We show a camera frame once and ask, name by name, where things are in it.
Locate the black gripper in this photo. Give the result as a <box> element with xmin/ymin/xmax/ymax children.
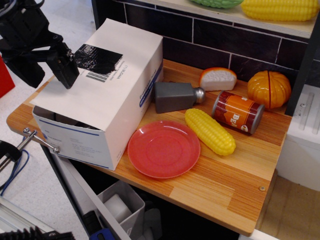
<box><xmin>0</xmin><ymin>0</ymin><xmax>79</xmax><ymax>89</ymax></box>

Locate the white cardboard box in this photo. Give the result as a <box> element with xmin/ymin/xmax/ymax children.
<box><xmin>31</xmin><ymin>19</ymin><xmax>163</xmax><ymax>170</ymax></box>

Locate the red box at left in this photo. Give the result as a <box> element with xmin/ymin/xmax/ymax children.
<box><xmin>0</xmin><ymin>57</ymin><xmax>15</xmax><ymax>98</ymax></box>

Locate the black round device in box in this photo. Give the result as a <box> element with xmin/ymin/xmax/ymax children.
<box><xmin>53</xmin><ymin>112</ymin><xmax>98</xmax><ymax>130</ymax></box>

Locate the metal table clamp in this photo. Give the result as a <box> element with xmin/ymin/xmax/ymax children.
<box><xmin>0</xmin><ymin>127</ymin><xmax>60</xmax><ymax>172</ymax></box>

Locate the grey salt shaker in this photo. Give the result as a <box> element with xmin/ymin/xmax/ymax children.
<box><xmin>154</xmin><ymin>82</ymin><xmax>206</xmax><ymax>114</ymax></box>

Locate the red plastic plate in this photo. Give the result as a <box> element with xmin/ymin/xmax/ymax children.
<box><xmin>127</xmin><ymin>120</ymin><xmax>201</xmax><ymax>179</ymax></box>

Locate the white roll in bin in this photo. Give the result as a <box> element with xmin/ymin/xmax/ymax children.
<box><xmin>104</xmin><ymin>194</ymin><xmax>132</xmax><ymax>223</ymax></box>

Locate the black base with screw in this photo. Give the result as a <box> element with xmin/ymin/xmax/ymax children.
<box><xmin>0</xmin><ymin>227</ymin><xmax>75</xmax><ymax>240</ymax></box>

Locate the toy cheese wedge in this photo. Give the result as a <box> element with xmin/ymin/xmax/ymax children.
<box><xmin>199</xmin><ymin>67</ymin><xmax>237</xmax><ymax>91</ymax></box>

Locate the grey storage bin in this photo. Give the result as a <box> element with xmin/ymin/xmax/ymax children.
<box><xmin>97</xmin><ymin>180</ymin><xmax>145</xmax><ymax>240</ymax></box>

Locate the yellow toy corn cob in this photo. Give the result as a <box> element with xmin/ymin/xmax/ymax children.
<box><xmin>184</xmin><ymin>108</ymin><xmax>236</xmax><ymax>156</ymax></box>

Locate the green toy vegetable on shelf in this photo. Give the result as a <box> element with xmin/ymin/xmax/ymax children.
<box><xmin>191</xmin><ymin>0</ymin><xmax>244</xmax><ymax>9</ymax></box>

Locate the toy beans can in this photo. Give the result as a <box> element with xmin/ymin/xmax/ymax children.
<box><xmin>211</xmin><ymin>91</ymin><xmax>265</xmax><ymax>135</ymax></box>

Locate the orange toy pumpkin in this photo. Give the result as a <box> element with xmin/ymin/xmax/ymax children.
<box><xmin>247</xmin><ymin>70</ymin><xmax>292</xmax><ymax>109</ymax></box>

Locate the yellow corn on shelf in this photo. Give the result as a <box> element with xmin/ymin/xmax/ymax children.
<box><xmin>240</xmin><ymin>0</ymin><xmax>320</xmax><ymax>22</ymax></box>

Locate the blue cable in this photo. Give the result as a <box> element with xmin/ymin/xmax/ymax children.
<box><xmin>0</xmin><ymin>149</ymin><xmax>30</xmax><ymax>197</ymax></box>

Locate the white aluminium frame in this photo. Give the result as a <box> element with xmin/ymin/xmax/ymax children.
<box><xmin>0</xmin><ymin>196</ymin><xmax>55</xmax><ymax>234</ymax></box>

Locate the blue black tool handle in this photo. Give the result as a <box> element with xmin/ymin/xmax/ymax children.
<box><xmin>83</xmin><ymin>210</ymin><xmax>115</xmax><ymax>240</ymax></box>

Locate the wooden wall shelf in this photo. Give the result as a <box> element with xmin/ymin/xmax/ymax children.
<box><xmin>143</xmin><ymin>0</ymin><xmax>317</xmax><ymax>39</ymax></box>

